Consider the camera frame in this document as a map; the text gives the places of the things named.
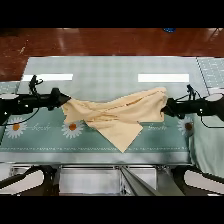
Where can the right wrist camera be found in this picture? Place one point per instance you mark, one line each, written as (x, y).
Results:
(191, 91)

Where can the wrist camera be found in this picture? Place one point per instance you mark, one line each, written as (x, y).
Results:
(191, 91)
(33, 83)

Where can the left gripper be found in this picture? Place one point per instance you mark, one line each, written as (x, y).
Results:
(57, 98)

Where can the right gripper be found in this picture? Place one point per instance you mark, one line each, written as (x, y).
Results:
(173, 108)

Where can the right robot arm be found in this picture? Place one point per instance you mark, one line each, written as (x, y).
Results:
(210, 106)

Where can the silver frame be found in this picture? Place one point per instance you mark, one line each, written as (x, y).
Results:
(100, 178)

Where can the pale yellow shirt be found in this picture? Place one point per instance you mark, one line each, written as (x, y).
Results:
(115, 116)

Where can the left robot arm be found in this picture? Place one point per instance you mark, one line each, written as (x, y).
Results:
(20, 102)

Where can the pale green garment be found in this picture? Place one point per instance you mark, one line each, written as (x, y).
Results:
(208, 146)

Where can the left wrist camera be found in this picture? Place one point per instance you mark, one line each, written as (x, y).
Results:
(33, 83)

